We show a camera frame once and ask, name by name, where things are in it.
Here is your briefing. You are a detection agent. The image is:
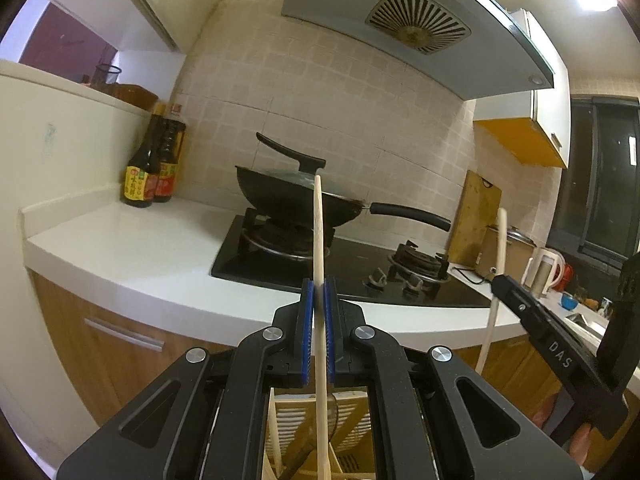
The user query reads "yellow plastic utensil basket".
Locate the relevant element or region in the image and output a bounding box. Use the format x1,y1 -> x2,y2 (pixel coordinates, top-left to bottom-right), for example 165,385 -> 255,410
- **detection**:
260,386 -> 375,480

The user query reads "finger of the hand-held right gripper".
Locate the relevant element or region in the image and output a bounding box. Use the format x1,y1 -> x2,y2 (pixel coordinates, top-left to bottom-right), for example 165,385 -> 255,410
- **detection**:
491,275 -> 543,326

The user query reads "black wok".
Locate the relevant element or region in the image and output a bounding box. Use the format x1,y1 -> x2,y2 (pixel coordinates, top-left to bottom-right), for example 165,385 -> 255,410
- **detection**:
235,165 -> 452,233

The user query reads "metal sink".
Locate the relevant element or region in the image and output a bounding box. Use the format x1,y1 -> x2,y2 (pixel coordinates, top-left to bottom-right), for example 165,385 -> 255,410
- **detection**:
565,310 -> 608,341

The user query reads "wooden cutting board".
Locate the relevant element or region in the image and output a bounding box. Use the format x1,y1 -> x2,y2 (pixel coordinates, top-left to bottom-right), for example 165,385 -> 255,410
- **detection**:
448,170 -> 503,268

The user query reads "white and yellow wall cabinet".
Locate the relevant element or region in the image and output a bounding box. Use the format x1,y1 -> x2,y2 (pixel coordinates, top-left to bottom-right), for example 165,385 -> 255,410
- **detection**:
472,7 -> 572,170

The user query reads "glass cup on ledge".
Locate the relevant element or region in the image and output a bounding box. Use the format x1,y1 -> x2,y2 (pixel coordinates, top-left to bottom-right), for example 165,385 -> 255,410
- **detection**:
94,63 -> 123,96

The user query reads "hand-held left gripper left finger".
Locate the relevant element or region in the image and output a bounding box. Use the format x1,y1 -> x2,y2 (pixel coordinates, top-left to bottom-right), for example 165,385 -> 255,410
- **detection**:
56,277 -> 317,480

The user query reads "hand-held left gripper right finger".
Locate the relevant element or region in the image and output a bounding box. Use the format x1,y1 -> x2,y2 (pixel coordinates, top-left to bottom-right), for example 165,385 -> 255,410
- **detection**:
322,277 -> 586,480

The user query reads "person's right hand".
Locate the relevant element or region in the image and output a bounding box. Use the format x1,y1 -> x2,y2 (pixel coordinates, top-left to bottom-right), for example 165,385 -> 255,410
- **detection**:
531,391 -> 603,473

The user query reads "red label sauce bottle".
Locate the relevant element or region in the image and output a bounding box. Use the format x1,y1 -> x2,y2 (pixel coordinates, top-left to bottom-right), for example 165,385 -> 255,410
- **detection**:
152,105 -> 187,203

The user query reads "yellow label sauce bottle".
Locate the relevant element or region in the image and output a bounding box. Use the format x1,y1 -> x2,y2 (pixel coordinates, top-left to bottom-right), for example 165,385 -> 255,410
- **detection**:
120,105 -> 168,209

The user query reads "long wooden stick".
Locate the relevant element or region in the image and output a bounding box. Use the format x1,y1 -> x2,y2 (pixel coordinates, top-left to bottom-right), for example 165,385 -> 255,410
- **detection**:
475,207 -> 509,373

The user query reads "wooden base cabinet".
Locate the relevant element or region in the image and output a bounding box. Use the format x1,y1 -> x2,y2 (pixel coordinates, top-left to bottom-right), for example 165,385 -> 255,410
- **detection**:
25,267 -> 640,441

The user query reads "beige rice cooker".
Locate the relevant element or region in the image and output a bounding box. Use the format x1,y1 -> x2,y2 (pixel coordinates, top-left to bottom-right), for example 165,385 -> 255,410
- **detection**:
477,225 -> 538,283

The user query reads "black gas stove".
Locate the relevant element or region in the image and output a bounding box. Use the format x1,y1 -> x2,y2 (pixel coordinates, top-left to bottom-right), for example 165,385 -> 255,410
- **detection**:
210,212 -> 493,309

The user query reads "metal drawer handle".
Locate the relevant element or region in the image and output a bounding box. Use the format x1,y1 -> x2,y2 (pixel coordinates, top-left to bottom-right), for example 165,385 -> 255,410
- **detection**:
82,317 -> 166,351

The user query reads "brown box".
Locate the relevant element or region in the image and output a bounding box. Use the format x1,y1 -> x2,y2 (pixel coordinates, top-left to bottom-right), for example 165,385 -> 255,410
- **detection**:
107,83 -> 160,112

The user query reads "grey range hood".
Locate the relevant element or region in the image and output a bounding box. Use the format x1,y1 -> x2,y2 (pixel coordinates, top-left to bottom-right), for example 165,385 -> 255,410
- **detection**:
281,0 -> 557,102

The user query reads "wooden chopstick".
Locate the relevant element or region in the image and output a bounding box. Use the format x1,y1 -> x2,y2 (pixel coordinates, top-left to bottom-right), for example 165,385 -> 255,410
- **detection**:
311,174 -> 335,480

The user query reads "wok lid with black handle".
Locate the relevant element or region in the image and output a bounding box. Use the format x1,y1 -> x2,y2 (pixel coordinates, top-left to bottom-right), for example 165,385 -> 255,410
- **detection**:
236,132 -> 363,206

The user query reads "white electric kettle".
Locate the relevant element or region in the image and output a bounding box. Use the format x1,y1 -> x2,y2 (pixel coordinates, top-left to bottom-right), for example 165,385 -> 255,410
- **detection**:
522,246 -> 567,298

